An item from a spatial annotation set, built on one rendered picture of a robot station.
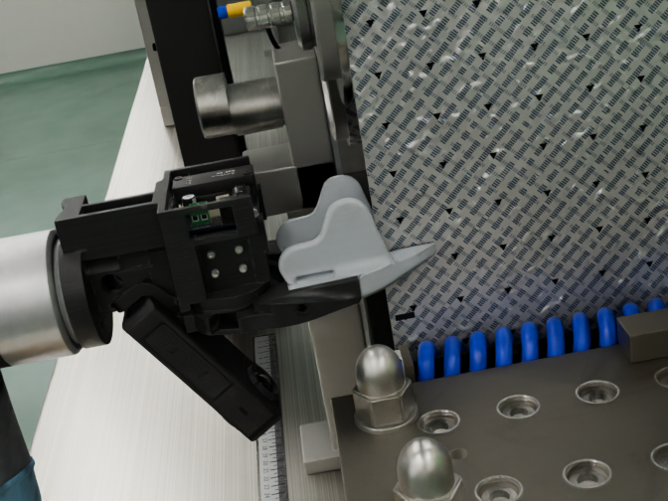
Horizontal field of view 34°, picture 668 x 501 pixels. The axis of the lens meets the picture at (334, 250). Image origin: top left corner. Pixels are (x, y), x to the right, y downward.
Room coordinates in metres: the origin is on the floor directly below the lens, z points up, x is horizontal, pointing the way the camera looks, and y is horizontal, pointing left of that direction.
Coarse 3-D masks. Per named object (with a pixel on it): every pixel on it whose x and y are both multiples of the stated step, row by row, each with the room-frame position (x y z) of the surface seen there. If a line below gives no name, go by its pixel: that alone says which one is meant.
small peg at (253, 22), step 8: (288, 0) 0.63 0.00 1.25; (248, 8) 0.63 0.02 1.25; (256, 8) 0.63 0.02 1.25; (264, 8) 0.62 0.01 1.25; (272, 8) 0.62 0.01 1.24; (280, 8) 0.62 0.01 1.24; (288, 8) 0.62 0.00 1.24; (248, 16) 0.62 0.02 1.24; (256, 16) 0.62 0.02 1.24; (264, 16) 0.62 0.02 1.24; (272, 16) 0.62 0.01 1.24; (280, 16) 0.62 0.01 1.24; (288, 16) 0.62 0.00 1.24; (248, 24) 0.62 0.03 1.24; (256, 24) 0.62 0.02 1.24; (264, 24) 0.62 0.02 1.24; (272, 24) 0.62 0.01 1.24; (280, 24) 0.62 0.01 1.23; (288, 24) 0.63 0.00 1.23
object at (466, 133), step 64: (448, 64) 0.58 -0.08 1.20; (512, 64) 0.58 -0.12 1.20; (576, 64) 0.59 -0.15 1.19; (640, 64) 0.59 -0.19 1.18; (384, 128) 0.58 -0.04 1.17; (448, 128) 0.58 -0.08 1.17; (512, 128) 0.58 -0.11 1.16; (576, 128) 0.59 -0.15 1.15; (640, 128) 0.59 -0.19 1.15; (384, 192) 0.58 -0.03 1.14; (448, 192) 0.58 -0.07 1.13; (512, 192) 0.58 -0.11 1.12; (576, 192) 0.59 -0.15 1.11; (640, 192) 0.59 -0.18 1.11; (448, 256) 0.58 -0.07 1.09; (512, 256) 0.58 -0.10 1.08; (576, 256) 0.59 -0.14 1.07; (640, 256) 0.59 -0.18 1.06; (448, 320) 0.58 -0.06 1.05; (512, 320) 0.58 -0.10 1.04
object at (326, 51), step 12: (312, 0) 0.59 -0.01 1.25; (324, 0) 0.59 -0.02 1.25; (312, 12) 0.60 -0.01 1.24; (324, 12) 0.59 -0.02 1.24; (324, 24) 0.59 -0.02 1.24; (324, 36) 0.59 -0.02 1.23; (324, 48) 0.60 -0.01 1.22; (336, 48) 0.60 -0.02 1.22; (324, 60) 0.60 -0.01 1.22; (336, 60) 0.60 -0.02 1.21; (324, 72) 0.61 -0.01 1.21; (336, 72) 0.61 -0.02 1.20
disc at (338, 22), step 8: (336, 0) 0.57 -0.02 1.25; (336, 8) 0.57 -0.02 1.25; (336, 16) 0.57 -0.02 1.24; (336, 24) 0.57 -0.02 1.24; (336, 32) 0.58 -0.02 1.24; (344, 32) 0.58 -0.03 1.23; (336, 40) 0.58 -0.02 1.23; (344, 40) 0.58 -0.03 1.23; (344, 48) 0.58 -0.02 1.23; (344, 56) 0.58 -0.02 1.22; (344, 64) 0.58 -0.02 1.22; (344, 72) 0.58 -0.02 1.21; (336, 80) 0.67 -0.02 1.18; (344, 80) 0.59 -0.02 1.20; (344, 88) 0.60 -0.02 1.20; (344, 96) 0.60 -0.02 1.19; (352, 96) 0.61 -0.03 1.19
